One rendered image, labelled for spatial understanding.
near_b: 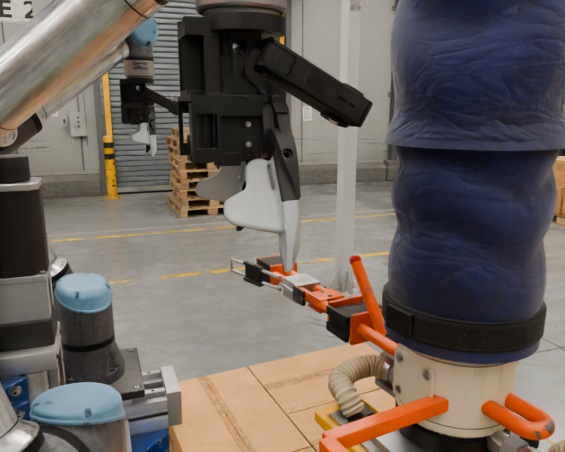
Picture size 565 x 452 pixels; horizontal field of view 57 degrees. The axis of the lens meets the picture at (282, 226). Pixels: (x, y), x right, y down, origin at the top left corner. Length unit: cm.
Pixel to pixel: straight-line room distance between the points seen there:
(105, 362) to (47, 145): 929
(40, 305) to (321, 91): 66
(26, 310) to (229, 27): 67
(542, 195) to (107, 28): 55
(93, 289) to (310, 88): 86
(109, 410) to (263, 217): 43
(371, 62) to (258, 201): 1154
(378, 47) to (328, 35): 119
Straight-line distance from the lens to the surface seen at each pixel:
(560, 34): 69
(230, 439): 191
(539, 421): 78
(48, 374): 100
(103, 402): 76
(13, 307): 97
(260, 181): 41
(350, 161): 442
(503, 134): 65
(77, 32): 63
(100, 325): 123
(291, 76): 44
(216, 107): 41
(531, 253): 73
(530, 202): 70
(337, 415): 93
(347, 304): 105
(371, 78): 1190
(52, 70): 65
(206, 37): 43
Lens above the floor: 165
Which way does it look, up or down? 13 degrees down
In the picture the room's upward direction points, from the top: straight up
